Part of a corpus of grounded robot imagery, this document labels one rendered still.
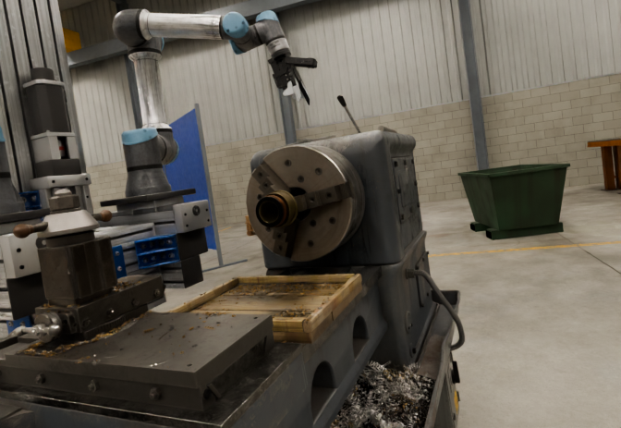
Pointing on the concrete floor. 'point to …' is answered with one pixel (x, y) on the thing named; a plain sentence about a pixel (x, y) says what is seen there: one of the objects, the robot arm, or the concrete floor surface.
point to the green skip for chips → (516, 200)
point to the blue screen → (194, 173)
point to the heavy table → (610, 162)
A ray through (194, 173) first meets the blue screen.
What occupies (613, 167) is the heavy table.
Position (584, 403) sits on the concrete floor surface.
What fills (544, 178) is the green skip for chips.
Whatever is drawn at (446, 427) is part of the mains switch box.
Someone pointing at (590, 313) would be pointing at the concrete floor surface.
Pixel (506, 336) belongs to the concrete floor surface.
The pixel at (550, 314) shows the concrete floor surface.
